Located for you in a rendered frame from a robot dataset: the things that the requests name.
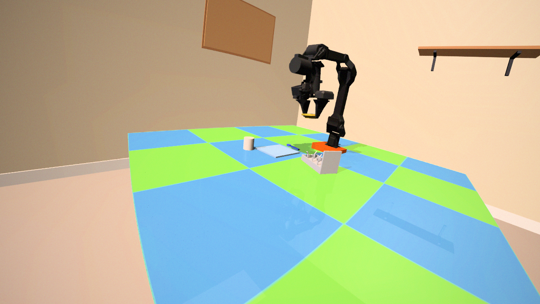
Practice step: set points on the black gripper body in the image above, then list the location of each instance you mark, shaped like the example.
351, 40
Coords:
320, 95

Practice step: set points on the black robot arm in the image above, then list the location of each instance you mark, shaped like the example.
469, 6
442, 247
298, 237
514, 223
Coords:
307, 64

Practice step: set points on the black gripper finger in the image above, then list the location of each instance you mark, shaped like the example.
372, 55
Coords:
320, 105
304, 105

